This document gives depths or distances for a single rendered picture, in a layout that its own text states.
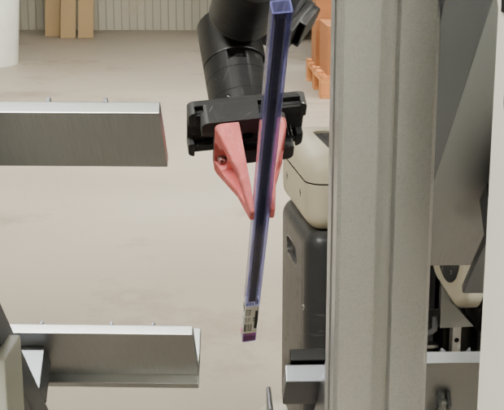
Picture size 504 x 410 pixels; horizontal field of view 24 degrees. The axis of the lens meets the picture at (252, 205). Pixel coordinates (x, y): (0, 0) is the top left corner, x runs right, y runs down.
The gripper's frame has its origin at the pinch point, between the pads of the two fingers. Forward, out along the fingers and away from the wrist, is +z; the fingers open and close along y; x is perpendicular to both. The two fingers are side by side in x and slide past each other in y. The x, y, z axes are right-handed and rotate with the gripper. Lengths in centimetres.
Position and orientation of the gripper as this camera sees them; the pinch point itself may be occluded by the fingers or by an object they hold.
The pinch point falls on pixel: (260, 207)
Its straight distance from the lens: 98.8
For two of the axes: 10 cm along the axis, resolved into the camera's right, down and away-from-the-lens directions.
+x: -0.5, 5.2, 8.6
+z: 1.5, 8.5, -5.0
